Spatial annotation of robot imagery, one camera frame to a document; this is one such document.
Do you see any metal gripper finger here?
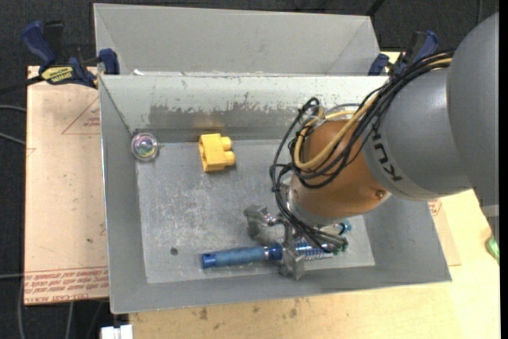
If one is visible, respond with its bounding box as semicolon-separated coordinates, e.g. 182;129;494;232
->
243;204;276;240
277;250;307;281

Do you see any grey metal bin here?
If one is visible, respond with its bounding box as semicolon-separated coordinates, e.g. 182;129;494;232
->
93;2;453;315

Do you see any yellow toy building block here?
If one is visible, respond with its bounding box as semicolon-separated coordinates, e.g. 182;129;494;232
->
198;133;237;173

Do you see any clear glass ball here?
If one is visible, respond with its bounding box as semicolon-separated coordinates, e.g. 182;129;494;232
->
130;131;161;163

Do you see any brown cardboard board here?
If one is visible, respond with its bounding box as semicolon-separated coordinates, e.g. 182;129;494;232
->
23;64;463;306

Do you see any blue-handled spring hand grip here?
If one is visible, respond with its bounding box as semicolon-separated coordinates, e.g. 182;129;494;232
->
200;219;354;271

